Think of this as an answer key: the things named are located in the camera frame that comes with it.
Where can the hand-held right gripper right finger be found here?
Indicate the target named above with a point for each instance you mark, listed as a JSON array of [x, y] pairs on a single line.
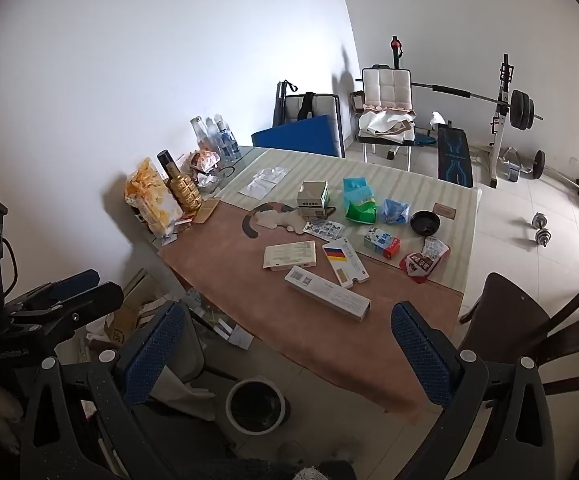
[[425, 355]]

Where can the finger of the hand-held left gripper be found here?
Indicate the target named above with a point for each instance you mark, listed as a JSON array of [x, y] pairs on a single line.
[[72, 284], [89, 302]]

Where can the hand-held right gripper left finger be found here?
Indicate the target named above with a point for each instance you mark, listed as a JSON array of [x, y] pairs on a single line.
[[155, 350]]

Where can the blue green wipes packet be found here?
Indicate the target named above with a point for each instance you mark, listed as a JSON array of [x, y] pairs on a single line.
[[359, 205]]

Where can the small cardboard box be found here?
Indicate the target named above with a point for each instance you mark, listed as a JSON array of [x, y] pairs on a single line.
[[313, 200]]

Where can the white round trash can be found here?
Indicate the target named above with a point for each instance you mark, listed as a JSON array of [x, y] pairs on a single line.
[[257, 407]]

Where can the torn cardboard box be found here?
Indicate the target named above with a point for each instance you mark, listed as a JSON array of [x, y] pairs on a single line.
[[119, 328]]

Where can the red snack wrapper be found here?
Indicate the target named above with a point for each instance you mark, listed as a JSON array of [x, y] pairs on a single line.
[[417, 266]]

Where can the white blue clear wrapper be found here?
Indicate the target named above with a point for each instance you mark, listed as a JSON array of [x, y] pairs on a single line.
[[435, 247]]

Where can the brown wooden chair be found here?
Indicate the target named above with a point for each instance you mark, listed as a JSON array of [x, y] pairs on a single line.
[[529, 320]]

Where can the long white box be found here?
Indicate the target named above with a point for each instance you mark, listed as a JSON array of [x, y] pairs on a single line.
[[327, 296]]

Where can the yellow snack bag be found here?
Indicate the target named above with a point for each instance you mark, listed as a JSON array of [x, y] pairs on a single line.
[[152, 200]]

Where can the white blue milk carton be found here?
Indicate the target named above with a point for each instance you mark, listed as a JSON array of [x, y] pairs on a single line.
[[382, 243]]

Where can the white box with striped print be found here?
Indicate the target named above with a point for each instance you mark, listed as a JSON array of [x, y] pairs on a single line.
[[345, 262]]

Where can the red white small box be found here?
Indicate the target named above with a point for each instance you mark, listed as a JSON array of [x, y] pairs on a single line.
[[184, 219]]

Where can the black bowl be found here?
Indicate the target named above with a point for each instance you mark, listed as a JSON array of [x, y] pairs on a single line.
[[424, 223]]

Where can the small brown card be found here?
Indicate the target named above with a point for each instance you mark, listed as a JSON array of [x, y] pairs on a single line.
[[444, 210]]

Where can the gold grenade-shaped bottle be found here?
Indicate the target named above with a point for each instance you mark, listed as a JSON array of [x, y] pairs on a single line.
[[183, 189]]

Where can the small blue packet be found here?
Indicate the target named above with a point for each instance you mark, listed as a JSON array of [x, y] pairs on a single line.
[[395, 211]]

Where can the brown cardboard box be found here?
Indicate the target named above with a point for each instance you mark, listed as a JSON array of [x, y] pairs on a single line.
[[205, 211]]

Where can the tall black box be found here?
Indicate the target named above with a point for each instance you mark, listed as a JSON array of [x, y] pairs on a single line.
[[165, 161]]

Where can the silver pill blister pack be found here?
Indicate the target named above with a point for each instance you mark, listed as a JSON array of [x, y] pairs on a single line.
[[323, 230]]

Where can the grey fuzzy garment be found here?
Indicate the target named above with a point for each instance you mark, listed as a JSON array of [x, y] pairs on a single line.
[[314, 474]]

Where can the beige flat box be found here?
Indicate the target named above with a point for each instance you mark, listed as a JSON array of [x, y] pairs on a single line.
[[289, 256]]

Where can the chrome dumbbell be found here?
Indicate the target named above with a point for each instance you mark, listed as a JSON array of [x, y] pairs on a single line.
[[544, 238], [539, 221]]

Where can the glass bowl with wrappers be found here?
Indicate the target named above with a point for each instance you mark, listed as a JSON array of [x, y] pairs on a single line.
[[208, 182]]

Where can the orange snack bag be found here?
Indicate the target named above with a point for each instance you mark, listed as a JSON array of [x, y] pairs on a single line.
[[204, 161]]

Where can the clear plastic packaging sheet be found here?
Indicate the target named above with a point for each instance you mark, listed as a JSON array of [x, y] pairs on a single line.
[[257, 187], [273, 174]]

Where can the clear glass bottle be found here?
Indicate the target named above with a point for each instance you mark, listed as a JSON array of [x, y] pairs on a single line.
[[198, 132]]

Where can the grey metal exercise device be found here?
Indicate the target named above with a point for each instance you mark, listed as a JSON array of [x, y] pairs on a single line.
[[512, 168]]

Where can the blue twist disc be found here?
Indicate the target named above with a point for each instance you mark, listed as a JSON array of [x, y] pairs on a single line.
[[423, 138]]

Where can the curl bar with black plates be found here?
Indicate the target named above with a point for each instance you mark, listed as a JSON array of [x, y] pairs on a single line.
[[538, 164]]

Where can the beige white cloth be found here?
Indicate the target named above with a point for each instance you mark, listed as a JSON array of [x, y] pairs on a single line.
[[384, 120]]

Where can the white weight bench rack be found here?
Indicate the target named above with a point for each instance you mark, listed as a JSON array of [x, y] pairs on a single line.
[[502, 125]]

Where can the grey padded chair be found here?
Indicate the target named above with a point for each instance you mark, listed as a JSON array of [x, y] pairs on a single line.
[[327, 105]]

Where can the white padded chair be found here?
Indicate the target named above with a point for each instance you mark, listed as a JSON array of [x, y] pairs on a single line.
[[387, 87]]

